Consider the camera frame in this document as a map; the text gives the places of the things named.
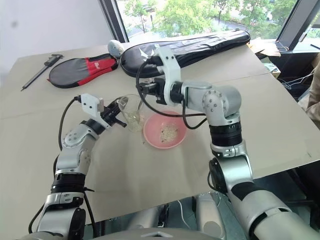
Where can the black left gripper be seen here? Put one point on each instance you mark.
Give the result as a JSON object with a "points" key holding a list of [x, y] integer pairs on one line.
{"points": [[111, 115]]}

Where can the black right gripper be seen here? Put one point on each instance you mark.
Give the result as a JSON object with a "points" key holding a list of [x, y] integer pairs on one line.
{"points": [[160, 91]]}

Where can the clear glass mug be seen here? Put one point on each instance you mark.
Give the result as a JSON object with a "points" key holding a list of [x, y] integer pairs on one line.
{"points": [[133, 122]]}

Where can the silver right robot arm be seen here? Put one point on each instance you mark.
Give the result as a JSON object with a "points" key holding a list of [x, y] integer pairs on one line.
{"points": [[225, 100]]}

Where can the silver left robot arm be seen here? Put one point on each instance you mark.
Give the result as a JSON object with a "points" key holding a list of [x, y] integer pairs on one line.
{"points": [[72, 157]]}

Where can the pink bowl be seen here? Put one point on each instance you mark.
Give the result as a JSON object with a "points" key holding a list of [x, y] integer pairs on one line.
{"points": [[152, 135]]}

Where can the oatmeal flakes heap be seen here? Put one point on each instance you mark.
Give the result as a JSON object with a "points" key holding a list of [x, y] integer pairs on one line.
{"points": [[168, 133]]}

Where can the grey plush toy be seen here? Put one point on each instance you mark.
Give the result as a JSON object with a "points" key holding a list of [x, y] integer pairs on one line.
{"points": [[115, 48]]}

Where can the red and black racket cover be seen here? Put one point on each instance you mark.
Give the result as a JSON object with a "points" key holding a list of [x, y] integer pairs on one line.
{"points": [[75, 72]]}

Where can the long black racket bag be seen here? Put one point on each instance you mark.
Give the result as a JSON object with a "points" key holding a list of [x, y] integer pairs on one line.
{"points": [[200, 50]]}

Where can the black vernier caliper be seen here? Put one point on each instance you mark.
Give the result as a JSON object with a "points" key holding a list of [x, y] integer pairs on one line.
{"points": [[37, 75]]}

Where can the silver rounded leg cover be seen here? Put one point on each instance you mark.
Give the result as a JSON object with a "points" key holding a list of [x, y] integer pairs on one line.
{"points": [[147, 217], [210, 215]]}

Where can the brown cardboard box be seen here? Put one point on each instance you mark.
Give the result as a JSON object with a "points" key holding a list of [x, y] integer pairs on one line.
{"points": [[265, 47]]}

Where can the grey robot torso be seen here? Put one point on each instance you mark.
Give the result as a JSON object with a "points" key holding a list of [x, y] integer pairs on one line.
{"points": [[150, 233]]}

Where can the black side cabinet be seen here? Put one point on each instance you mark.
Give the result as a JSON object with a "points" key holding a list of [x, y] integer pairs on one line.
{"points": [[292, 65]]}

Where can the beige cloth bundle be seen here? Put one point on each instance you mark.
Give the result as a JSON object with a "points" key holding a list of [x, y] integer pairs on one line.
{"points": [[313, 105]]}

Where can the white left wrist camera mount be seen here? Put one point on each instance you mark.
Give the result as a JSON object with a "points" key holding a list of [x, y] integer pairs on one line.
{"points": [[90, 103]]}

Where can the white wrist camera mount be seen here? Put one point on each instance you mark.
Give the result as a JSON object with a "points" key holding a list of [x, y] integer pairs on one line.
{"points": [[171, 67], [90, 103]]}

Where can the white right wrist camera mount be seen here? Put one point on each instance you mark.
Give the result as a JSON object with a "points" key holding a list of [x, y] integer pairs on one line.
{"points": [[171, 67]]}

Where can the dark window frame post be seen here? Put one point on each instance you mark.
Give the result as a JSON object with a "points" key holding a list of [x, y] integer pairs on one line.
{"points": [[113, 17], [292, 22]]}

